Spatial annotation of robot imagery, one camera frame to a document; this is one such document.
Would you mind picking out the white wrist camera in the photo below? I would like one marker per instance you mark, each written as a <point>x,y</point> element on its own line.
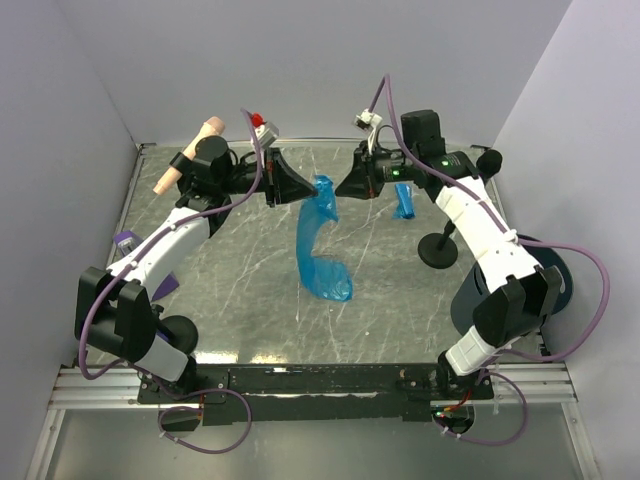
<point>265,131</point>
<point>370,123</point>

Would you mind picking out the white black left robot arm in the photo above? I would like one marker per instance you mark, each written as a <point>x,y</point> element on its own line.
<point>114,312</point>

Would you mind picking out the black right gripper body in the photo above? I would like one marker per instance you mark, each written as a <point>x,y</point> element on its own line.
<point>392,167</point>

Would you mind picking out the aluminium rail frame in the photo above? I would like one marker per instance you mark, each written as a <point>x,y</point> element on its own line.
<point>123,388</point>

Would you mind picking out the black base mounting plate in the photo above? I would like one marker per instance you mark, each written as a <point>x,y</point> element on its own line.
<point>229,393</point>

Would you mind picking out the blue detached trash bag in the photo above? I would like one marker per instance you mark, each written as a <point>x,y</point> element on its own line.
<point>323,275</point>

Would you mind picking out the black microphone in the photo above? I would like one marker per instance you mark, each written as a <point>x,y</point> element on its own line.
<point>489,163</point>

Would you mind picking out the beige microphone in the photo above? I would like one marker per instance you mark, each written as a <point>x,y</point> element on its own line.
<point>212,127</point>

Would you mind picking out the dark blue trash bin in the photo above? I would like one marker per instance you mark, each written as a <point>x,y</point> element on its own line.
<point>521,303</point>

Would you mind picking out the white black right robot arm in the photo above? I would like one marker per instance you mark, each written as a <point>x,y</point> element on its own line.
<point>454,184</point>

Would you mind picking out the black right mic stand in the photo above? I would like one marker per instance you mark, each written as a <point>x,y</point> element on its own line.
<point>438,250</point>

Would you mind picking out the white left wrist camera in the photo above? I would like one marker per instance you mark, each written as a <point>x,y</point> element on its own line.
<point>265,131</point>

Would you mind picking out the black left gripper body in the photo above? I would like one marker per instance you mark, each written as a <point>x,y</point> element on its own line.
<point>242,179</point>

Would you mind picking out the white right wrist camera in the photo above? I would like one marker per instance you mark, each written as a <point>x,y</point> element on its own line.
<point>370,123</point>

